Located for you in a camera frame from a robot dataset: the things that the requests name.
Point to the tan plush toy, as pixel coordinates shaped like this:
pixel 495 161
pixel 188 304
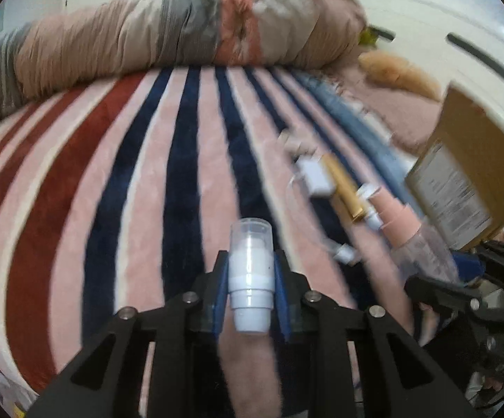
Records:
pixel 397 72

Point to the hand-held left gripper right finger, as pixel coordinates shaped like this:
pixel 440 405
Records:
pixel 281 298

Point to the white pump bottle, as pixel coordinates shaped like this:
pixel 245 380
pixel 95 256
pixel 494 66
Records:
pixel 251 270

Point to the pink fuzzy blanket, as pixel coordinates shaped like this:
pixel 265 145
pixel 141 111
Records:
pixel 391 109

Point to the blue cloth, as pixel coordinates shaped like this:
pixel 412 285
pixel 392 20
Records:
pixel 352 117

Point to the rolled striped quilt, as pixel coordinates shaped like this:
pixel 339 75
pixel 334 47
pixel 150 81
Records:
pixel 182 26

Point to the striped plush blanket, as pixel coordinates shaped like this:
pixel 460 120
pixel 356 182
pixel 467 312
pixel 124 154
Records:
pixel 104 209

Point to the white headboard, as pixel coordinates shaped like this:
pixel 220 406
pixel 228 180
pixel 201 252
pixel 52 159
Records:
pixel 439 30

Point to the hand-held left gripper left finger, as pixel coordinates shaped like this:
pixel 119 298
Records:
pixel 219 289

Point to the clear bottle with pink cap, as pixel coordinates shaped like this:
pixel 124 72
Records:
pixel 402 222

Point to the brown cardboard box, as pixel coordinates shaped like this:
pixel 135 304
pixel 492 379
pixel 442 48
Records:
pixel 469 170

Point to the white charger adapter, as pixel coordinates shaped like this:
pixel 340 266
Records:
pixel 315 176

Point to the gold tube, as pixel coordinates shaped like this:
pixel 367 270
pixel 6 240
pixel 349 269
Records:
pixel 345 185

